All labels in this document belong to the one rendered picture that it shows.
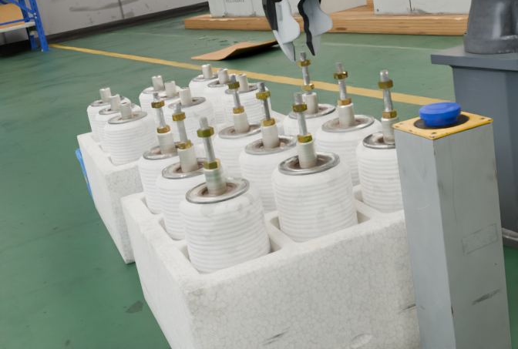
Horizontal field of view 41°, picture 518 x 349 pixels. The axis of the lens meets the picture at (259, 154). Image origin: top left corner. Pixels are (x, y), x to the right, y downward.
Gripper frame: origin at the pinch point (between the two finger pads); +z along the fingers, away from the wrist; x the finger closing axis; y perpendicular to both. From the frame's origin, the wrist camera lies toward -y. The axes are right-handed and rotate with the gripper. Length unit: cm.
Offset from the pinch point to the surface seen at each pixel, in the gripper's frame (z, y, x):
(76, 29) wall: 26, -618, 119
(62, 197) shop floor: 35, -83, -26
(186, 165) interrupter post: 9.1, 9.9, -25.8
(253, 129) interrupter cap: 10.0, -0.6, -10.1
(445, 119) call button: 3.0, 42.2, -10.8
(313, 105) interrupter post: 8.6, 1.7, -0.3
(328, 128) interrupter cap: 9.8, 11.8, -4.6
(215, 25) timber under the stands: 32, -395, 169
